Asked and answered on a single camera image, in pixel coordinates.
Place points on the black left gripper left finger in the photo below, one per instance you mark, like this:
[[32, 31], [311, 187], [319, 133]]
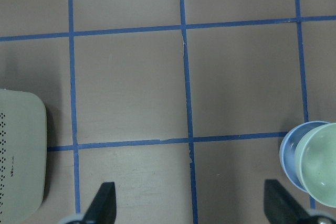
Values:
[[103, 208]]

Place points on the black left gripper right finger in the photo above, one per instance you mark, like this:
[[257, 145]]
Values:
[[280, 206]]

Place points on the blue bowl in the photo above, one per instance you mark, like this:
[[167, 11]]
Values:
[[288, 146]]

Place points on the green bowl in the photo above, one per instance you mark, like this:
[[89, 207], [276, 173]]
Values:
[[315, 163]]

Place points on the cream silver toaster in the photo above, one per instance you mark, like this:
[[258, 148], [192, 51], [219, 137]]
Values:
[[23, 154]]

